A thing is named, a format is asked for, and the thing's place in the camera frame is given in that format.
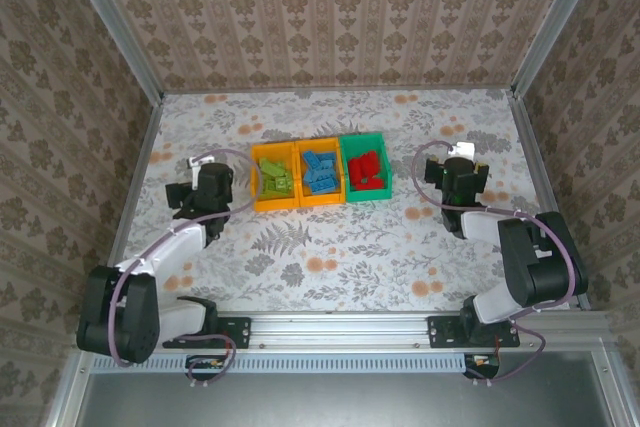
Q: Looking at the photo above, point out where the aluminium side rail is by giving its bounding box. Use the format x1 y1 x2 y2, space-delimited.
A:
94 94 166 316
507 89 591 311

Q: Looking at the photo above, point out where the small electronics board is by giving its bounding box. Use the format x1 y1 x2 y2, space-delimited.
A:
187 354 226 373
464 352 501 373

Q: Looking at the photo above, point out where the green plastic storage bin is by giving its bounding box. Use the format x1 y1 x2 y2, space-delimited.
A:
338 131 395 203

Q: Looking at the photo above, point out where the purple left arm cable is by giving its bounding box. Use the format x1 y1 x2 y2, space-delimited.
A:
108 148 259 391

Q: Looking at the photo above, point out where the white slotted cable duct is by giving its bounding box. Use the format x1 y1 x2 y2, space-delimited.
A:
92 352 469 374

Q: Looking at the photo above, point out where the yellow plastic storage bin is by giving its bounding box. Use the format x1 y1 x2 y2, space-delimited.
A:
294 136 349 208
249 140 301 213

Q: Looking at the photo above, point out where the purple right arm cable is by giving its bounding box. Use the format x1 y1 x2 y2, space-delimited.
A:
411 139 581 388

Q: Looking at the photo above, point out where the aluminium corner post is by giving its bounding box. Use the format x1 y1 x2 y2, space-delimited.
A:
510 0 612 98
57 0 165 101

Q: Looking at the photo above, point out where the grey sheet metal panel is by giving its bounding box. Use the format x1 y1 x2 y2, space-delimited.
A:
74 351 619 427

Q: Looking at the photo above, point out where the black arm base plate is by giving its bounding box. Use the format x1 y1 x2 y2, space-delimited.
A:
162 315 251 349
427 314 520 348

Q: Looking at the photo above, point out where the aluminium frame rail with slots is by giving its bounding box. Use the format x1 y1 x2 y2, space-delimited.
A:
74 310 614 354

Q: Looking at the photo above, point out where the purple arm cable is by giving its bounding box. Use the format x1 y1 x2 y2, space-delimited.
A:
411 139 581 388
108 148 259 391

